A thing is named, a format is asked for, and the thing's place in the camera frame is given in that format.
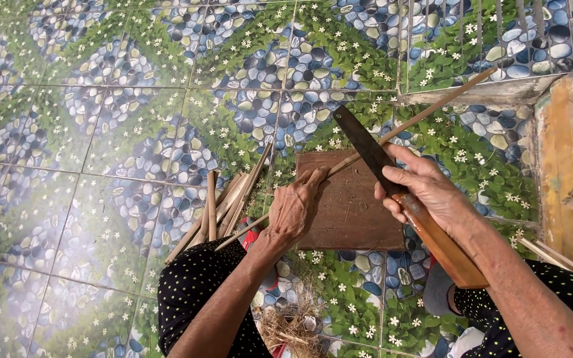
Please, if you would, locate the grey sandal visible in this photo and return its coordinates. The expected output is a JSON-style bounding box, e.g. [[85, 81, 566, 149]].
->
[[422, 264, 459, 317]]

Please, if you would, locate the red sandal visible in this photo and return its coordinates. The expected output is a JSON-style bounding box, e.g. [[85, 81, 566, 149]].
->
[[239, 217, 280, 291]]

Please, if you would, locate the heap of dry bamboo shavings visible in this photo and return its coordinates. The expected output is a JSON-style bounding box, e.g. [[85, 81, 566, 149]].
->
[[257, 283, 328, 358]]

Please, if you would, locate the person's left leg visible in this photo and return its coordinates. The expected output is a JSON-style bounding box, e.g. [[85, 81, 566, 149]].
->
[[157, 238, 273, 358]]

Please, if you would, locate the worn yellow wooden door frame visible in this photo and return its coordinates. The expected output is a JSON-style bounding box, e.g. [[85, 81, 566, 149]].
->
[[535, 75, 573, 271]]

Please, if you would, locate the brown wooden chopping board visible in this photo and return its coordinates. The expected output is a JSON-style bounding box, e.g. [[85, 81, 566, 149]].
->
[[295, 149, 407, 252]]

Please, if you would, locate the dark knife with wooden handle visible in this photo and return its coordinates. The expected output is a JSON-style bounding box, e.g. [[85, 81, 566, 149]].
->
[[333, 105, 490, 290]]

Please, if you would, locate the person's left hand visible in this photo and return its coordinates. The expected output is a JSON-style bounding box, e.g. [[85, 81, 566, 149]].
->
[[265, 166, 332, 248]]

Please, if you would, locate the thin bamboo strip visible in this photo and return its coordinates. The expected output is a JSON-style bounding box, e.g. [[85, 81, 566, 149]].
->
[[517, 237, 573, 271], [535, 240, 573, 289]]

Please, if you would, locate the white cloth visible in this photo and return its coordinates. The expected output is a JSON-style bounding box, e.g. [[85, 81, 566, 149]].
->
[[446, 327, 486, 358]]

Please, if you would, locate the metal bar gate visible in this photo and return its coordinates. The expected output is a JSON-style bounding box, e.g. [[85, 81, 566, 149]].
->
[[398, 0, 573, 95]]

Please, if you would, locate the person's right hand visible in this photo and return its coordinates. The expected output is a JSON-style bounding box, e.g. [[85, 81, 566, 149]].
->
[[373, 143, 472, 239]]

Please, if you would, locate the pile of split bamboo sticks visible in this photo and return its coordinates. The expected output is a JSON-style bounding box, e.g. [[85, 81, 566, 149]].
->
[[163, 144, 273, 265]]

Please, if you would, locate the long thin bamboo stick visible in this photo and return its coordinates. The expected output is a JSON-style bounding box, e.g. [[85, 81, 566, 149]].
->
[[214, 68, 497, 252]]

